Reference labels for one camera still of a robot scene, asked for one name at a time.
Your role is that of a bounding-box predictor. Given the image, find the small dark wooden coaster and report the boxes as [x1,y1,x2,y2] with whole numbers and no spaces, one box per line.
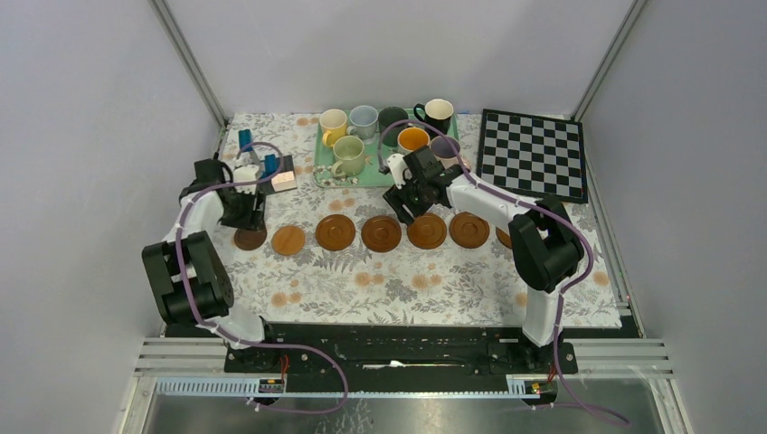
[232,228,268,251]

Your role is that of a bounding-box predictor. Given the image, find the pink mug purple inside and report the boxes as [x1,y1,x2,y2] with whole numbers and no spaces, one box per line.
[429,137,471,170]

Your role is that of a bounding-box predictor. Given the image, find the brown wooden coaster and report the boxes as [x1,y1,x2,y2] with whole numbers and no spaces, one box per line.
[315,214,355,251]
[449,212,490,249]
[496,228,512,249]
[361,215,402,253]
[407,212,448,250]

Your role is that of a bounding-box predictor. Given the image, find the small light wooden coaster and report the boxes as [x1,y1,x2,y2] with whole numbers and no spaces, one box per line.
[271,225,306,256]

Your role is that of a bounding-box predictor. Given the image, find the black white chessboard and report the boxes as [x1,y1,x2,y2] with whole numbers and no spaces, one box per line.
[474,108,589,204]

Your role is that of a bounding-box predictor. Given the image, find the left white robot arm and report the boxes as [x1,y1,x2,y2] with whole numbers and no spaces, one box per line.
[141,159,281,372]

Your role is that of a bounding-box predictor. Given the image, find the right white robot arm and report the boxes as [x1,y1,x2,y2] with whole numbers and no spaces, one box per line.
[379,147,592,373]

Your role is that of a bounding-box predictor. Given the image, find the light wooden block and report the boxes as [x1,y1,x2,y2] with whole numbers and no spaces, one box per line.
[270,171,298,193]

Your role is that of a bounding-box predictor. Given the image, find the patterned mug orange inside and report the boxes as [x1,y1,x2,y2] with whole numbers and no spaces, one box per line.
[397,127,431,155]

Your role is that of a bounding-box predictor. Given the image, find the green serving tray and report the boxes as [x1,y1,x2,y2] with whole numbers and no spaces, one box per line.
[313,108,461,189]

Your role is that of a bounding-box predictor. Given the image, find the blue block on stand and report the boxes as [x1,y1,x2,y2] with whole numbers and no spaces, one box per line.
[237,128,260,165]

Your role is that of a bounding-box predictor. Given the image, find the black mug white inside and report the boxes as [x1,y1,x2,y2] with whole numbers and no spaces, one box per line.
[413,99,454,134]

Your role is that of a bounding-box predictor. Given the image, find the dark green mug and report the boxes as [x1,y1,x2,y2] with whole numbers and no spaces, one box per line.
[378,107,409,147]

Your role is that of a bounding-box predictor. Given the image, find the pale green mug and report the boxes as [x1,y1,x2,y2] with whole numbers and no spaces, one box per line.
[330,136,365,177]

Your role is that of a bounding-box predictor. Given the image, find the light blue mug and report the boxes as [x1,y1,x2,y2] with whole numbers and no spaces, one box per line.
[346,105,379,141]

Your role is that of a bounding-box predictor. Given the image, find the floral tablecloth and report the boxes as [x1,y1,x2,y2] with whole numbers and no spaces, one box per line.
[172,112,624,329]

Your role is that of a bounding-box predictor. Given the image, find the yellow mug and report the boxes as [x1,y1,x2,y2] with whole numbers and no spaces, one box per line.
[318,108,348,147]

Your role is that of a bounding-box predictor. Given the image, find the dark base plate with blocks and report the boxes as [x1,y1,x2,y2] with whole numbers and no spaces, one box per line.
[259,154,295,195]

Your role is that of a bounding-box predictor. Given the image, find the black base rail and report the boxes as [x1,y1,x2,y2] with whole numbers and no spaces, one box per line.
[164,320,641,397]

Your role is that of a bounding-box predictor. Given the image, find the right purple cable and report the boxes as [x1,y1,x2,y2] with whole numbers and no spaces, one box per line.
[375,118,631,428]

